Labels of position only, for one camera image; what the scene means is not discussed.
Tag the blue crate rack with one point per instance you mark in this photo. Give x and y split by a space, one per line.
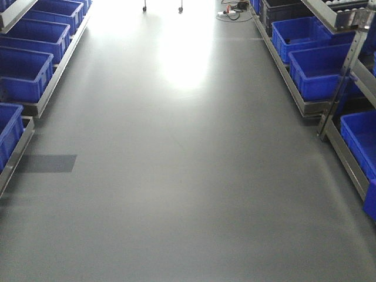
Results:
358 132
41 36
25 74
304 33
66 12
11 130
316 71

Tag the right steel flow rack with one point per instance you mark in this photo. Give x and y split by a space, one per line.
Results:
355 91

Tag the left steel flow rack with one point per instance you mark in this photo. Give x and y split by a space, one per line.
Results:
11 13

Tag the steel flow rack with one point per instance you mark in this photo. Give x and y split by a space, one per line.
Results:
355 91
11 13

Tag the dark crate right rack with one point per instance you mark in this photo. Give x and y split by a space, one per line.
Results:
279 10

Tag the blue crate right rack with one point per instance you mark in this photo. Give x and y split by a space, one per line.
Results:
316 71
358 132
304 33

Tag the blue crate left rack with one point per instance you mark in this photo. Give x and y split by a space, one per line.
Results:
11 130
25 74
66 12
41 36

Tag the small blue parts bin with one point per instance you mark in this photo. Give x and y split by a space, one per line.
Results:
369 206

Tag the white power strip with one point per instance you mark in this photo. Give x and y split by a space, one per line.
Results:
226 13

